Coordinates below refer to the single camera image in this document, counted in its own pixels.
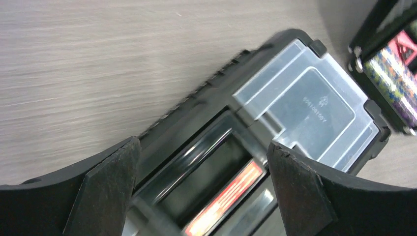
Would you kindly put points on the black poker chip case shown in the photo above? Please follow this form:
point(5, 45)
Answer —
point(384, 61)

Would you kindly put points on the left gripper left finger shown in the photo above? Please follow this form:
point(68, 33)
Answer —
point(88, 198)

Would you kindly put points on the black plastic toolbox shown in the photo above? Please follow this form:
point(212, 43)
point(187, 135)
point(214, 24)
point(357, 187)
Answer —
point(204, 168)

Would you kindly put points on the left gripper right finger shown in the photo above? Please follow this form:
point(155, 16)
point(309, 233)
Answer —
point(318, 200)

